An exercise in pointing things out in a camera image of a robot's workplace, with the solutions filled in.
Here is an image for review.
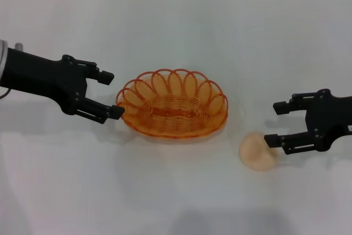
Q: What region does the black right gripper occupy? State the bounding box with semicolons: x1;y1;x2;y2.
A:
264;89;352;155

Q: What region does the beige bread bun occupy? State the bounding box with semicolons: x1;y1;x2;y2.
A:
239;132;281;172

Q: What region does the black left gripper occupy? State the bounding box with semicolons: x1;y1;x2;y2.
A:
1;54;125;124

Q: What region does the orange wire basket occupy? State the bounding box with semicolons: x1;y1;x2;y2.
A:
115;68;229;139

